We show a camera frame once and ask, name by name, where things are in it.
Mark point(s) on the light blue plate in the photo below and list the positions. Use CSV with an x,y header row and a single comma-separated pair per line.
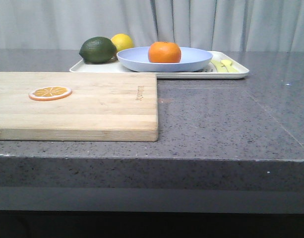
x,y
192,60

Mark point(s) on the cream white tray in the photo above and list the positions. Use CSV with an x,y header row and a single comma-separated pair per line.
x,y
209,72

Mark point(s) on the wooden cutting board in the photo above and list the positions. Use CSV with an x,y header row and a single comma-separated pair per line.
x,y
102,107

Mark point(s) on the orange mandarin fruit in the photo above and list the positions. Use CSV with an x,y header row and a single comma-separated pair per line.
x,y
164,52

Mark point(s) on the yellow lemon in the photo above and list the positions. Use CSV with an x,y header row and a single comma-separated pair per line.
x,y
122,42

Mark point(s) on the grey curtain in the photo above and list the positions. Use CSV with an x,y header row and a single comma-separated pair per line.
x,y
223,25

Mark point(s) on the green lime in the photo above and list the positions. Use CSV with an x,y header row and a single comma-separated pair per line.
x,y
97,50

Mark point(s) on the orange slice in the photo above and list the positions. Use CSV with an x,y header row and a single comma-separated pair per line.
x,y
50,93

